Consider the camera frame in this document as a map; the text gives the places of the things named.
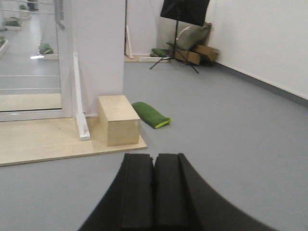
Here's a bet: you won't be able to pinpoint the grey curved door handle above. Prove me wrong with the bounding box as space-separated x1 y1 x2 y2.
53 0 65 30

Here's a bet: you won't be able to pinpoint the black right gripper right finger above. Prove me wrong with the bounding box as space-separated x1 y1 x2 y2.
154 153 273 231

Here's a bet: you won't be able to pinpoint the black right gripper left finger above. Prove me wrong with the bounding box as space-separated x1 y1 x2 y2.
80 154 154 231

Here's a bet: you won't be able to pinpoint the white framed sliding glass door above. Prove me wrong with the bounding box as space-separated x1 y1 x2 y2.
0 0 73 122

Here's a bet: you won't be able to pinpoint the light plywood box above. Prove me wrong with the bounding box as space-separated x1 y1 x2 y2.
98 95 141 146

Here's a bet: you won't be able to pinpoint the green sandbag by far wall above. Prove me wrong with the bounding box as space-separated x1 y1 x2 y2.
150 48 168 58

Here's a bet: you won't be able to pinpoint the brown cardboard boxes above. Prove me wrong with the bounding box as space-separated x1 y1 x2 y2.
174 44 219 65

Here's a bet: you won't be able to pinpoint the white wooden support brace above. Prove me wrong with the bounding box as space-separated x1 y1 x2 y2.
73 51 91 141

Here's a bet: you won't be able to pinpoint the green sandbag near box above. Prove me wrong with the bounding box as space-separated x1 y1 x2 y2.
132 102 172 129

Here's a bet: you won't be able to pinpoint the olive green sack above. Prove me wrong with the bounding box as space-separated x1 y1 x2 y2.
177 22 212 51

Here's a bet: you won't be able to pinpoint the black music stand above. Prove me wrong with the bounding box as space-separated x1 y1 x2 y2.
149 0 210 74

